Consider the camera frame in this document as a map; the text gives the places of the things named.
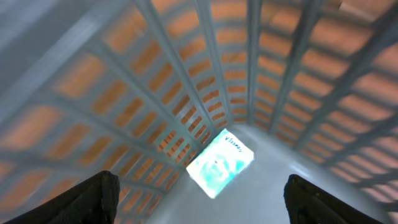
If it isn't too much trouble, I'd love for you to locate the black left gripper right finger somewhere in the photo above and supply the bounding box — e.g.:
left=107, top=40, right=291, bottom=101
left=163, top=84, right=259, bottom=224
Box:
left=284, top=174, right=381, bottom=224

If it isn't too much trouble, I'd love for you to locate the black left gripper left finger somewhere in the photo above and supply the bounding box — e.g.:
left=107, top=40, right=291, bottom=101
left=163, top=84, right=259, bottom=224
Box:
left=6, top=170, right=120, bottom=224

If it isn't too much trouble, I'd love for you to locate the teal tissue pack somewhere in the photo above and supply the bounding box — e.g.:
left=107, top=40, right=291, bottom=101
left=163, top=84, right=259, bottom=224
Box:
left=187, top=129, right=254, bottom=199

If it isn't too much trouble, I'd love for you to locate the grey plastic mesh basket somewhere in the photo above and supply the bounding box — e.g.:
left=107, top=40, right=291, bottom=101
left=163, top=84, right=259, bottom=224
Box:
left=1, top=1, right=397, bottom=223

